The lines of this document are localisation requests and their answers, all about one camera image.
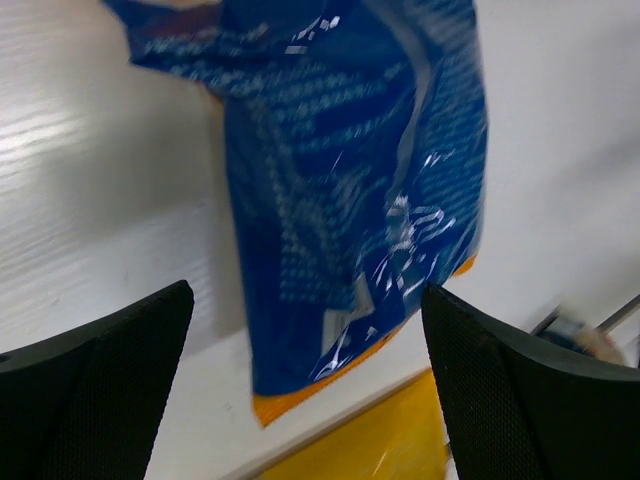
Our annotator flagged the blue orange pasta bag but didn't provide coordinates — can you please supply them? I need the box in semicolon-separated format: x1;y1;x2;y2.
108;1;488;425

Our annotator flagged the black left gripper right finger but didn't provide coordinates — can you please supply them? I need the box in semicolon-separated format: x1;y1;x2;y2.
421;284;639;479

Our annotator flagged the yellow pasta bag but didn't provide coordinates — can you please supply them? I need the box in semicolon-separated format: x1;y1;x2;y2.
261;370;448;480

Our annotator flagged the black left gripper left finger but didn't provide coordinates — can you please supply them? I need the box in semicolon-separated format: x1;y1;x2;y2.
1;280;194;480

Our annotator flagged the clear fusilli pasta bag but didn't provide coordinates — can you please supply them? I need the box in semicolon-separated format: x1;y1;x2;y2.
531;308;627;366

